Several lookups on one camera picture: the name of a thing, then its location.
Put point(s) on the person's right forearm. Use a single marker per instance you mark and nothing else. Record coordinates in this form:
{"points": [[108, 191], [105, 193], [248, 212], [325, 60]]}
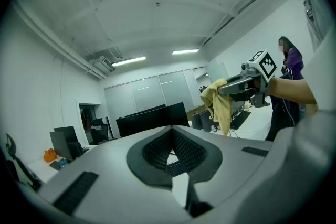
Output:
{"points": [[291, 90]]}

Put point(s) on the black office chair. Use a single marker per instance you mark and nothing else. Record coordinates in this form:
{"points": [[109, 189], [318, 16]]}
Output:
{"points": [[99, 133], [15, 162]]}

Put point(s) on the white air conditioner unit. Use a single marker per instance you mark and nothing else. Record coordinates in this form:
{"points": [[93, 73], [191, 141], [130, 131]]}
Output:
{"points": [[105, 64]]}

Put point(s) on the wide black monitor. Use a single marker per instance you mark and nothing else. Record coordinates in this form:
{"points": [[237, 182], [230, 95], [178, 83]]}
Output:
{"points": [[157, 120]]}

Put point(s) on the dark doorway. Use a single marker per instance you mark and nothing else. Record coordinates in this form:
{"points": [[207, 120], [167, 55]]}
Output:
{"points": [[85, 118]]}

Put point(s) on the dark hooded jacket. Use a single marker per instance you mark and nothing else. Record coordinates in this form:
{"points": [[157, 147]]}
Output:
{"points": [[283, 118]]}

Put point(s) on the orange object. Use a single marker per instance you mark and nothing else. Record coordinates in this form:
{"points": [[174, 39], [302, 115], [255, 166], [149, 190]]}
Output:
{"points": [[50, 155]]}

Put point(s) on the black keyboard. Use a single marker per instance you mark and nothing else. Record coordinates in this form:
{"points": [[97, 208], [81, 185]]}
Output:
{"points": [[176, 168], [240, 119]]}

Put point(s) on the yellow cloth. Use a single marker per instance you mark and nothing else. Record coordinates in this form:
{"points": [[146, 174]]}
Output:
{"points": [[220, 110]]}

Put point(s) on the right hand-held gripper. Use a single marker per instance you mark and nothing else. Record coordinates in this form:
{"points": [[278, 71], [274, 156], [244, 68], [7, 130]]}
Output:
{"points": [[265, 65]]}

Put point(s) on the open brown cardboard box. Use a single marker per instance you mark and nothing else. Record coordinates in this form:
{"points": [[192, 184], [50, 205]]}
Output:
{"points": [[195, 110]]}

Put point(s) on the person's white shirt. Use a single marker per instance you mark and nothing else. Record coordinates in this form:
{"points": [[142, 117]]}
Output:
{"points": [[325, 73]]}

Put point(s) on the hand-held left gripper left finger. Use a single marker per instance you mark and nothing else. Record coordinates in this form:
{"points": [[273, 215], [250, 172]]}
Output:
{"points": [[105, 178]]}

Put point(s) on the long ceiling light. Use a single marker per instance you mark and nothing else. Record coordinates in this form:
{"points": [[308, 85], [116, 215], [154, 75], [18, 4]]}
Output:
{"points": [[128, 61], [185, 51]]}

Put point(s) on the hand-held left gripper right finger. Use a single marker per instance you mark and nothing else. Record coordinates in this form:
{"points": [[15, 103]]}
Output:
{"points": [[236, 162]]}

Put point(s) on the clear water bottle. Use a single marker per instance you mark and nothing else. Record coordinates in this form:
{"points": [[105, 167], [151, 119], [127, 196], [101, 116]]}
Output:
{"points": [[63, 164]]}

